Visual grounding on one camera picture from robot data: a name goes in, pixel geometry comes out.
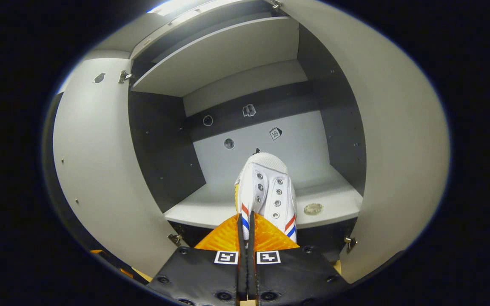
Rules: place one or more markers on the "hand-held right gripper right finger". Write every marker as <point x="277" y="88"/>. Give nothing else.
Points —
<point x="252" y="263"/>

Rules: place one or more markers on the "large ceiling light panel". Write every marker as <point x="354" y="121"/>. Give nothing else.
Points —
<point x="172" y="6"/>

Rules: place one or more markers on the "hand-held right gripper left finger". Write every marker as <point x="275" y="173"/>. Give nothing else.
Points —
<point x="240" y="263"/>

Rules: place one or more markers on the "grey shoe cabinet door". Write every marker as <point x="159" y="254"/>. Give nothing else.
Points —
<point x="398" y="148"/>
<point x="100" y="170"/>

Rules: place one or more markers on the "white striped canvas shoe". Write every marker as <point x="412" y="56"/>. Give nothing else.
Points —
<point x="270" y="187"/>

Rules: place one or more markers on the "grey shoe cabinet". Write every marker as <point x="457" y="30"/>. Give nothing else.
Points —
<point x="228" y="63"/>

